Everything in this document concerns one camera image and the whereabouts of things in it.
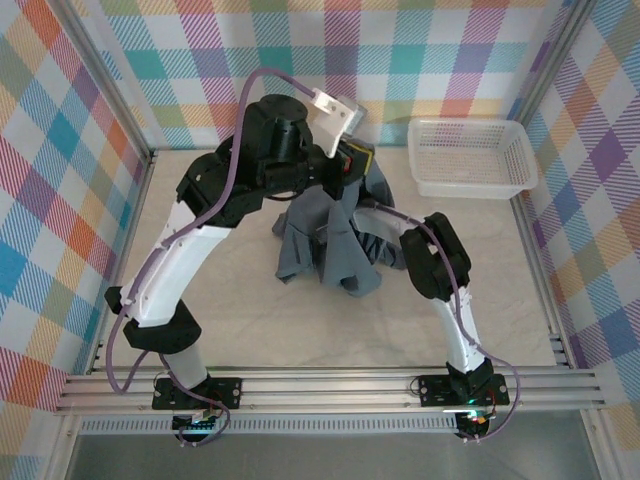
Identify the grey t-shirt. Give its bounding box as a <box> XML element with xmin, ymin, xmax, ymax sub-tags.
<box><xmin>272</xmin><ymin>149</ymin><xmax>409</xmax><ymax>300</ymax></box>

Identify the white plastic mesh basket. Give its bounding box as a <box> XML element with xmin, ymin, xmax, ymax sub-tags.
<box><xmin>407</xmin><ymin>118</ymin><xmax>540</xmax><ymax>200</ymax></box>

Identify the small electronics board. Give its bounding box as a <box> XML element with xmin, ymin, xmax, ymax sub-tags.
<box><xmin>171</xmin><ymin>412</ymin><xmax>222</xmax><ymax>435</ymax></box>
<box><xmin>455</xmin><ymin>409</ymin><xmax>490</xmax><ymax>437</ymax></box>

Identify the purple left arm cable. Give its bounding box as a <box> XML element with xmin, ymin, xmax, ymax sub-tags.
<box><xmin>106</xmin><ymin>68</ymin><xmax>321</xmax><ymax>448</ymax></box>

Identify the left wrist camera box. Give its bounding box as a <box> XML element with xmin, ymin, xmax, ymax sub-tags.
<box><xmin>308</xmin><ymin>88</ymin><xmax>370</xmax><ymax>157</ymax></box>

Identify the aluminium table side rail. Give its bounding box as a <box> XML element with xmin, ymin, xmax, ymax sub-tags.
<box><xmin>85</xmin><ymin>149</ymin><xmax>160</xmax><ymax>375</ymax></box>
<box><xmin>509</xmin><ymin>197</ymin><xmax>574</xmax><ymax>370</ymax></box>

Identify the aluminium corner post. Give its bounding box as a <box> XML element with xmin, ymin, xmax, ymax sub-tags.
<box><xmin>49</xmin><ymin>0</ymin><xmax>157</xmax><ymax>169</ymax></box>
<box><xmin>514</xmin><ymin>0</ymin><xmax>601</xmax><ymax>132</ymax></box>

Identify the aluminium mounting rail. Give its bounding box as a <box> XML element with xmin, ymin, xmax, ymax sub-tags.
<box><xmin>53</xmin><ymin>366</ymin><xmax>609</xmax><ymax>417</ymax></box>

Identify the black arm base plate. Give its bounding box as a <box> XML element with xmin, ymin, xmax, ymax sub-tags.
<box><xmin>151</xmin><ymin>377</ymin><xmax>244</xmax><ymax>412</ymax></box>
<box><xmin>416</xmin><ymin>373</ymin><xmax>511</xmax><ymax>408</ymax></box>

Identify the grey slotted cable duct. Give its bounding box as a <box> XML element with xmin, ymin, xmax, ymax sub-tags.
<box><xmin>78</xmin><ymin>416</ymin><xmax>460</xmax><ymax>436</ymax></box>

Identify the aluminium frame leg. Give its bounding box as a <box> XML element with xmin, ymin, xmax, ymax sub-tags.
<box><xmin>47</xmin><ymin>414</ymin><xmax>84</xmax><ymax>480</ymax></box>
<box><xmin>579</xmin><ymin>407</ymin><xmax>626</xmax><ymax>480</ymax></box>

